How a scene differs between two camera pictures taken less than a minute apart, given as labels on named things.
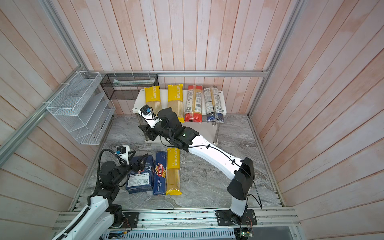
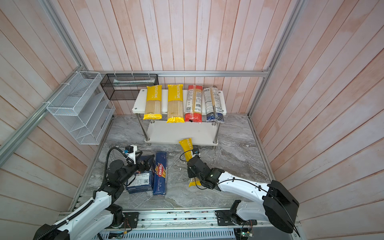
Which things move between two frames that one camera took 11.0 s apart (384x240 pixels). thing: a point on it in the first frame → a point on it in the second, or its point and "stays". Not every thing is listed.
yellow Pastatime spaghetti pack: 152,98 stays
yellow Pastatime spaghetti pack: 173,172 → 188,146
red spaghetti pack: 194,105 stays
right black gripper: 151,134 → 190,171
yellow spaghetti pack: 175,100 stays
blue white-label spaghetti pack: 213,105 stays
